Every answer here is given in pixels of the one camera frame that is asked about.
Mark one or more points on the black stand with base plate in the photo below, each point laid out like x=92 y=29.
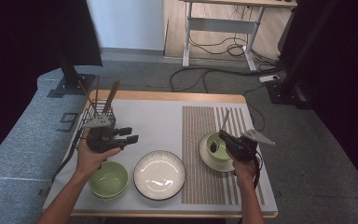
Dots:
x=71 y=85

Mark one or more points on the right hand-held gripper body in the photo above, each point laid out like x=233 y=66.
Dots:
x=242 y=149

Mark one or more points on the dark metal spoon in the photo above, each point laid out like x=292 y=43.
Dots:
x=225 y=119

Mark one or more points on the striped brown placemat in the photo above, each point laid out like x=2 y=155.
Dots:
x=199 y=124

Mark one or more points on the person's left hand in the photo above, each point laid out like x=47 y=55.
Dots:
x=91 y=163

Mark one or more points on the brown wooden chopstick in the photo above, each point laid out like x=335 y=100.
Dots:
x=85 y=93
x=97 y=90

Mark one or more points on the white ribbed plate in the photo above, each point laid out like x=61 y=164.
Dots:
x=158 y=177

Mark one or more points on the green bowl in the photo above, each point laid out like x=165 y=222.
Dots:
x=208 y=163
x=108 y=198
x=220 y=154
x=110 y=182

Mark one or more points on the black metal stand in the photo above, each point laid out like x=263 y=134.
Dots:
x=282 y=93

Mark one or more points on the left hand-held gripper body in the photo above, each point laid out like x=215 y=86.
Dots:
x=101 y=140

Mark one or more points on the brown wooden utensil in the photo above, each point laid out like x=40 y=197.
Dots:
x=112 y=95

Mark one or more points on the white metal desk frame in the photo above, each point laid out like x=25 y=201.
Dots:
x=220 y=25

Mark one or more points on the white power strip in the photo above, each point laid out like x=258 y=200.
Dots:
x=268 y=78

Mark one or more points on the black curtain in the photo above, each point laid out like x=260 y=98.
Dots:
x=348 y=77
x=28 y=46

